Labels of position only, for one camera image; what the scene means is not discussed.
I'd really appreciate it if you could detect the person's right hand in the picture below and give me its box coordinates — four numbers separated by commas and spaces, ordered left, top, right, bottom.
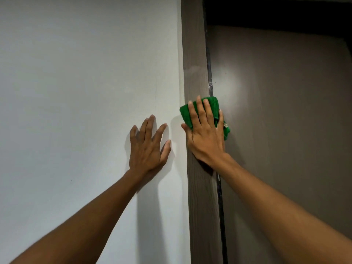
181, 96, 229, 168

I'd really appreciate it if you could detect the person's left hand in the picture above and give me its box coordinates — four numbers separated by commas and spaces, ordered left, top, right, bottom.
129, 115, 172, 177

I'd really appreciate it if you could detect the green cleaning cloth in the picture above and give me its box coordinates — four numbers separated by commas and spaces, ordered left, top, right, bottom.
179, 97, 231, 141

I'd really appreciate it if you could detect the person's left forearm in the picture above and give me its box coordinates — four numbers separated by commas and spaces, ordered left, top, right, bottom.
10, 169, 158, 264

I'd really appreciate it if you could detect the person's right forearm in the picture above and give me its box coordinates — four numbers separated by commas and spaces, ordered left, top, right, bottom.
212, 154, 352, 264

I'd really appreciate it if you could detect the brown door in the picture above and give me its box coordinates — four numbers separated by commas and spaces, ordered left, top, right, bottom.
205, 24, 352, 264

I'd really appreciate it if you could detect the brown wooden door frame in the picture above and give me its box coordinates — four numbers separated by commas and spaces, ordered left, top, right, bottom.
181, 0, 229, 264

